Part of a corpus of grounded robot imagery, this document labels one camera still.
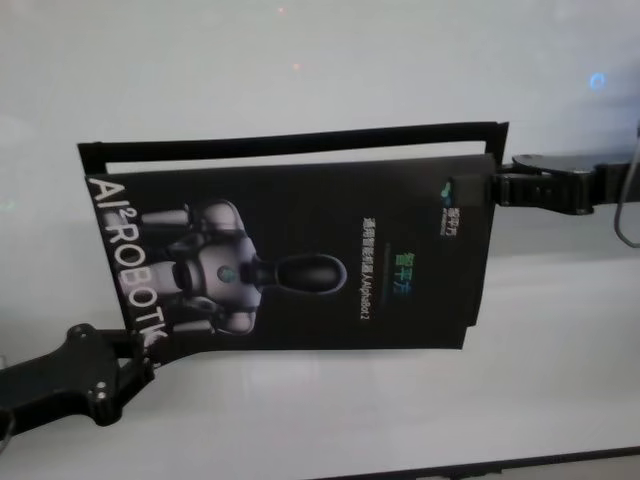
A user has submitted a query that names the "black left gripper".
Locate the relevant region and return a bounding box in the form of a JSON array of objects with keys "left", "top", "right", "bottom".
[{"left": 0, "top": 323, "right": 160, "bottom": 427}]

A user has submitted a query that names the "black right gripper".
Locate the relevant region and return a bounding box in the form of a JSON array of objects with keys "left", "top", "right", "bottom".
[{"left": 446, "top": 153, "right": 600, "bottom": 216}]

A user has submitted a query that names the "black tape frame marking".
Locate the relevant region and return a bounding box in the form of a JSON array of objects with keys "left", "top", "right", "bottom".
[{"left": 76, "top": 119, "right": 511, "bottom": 332}]

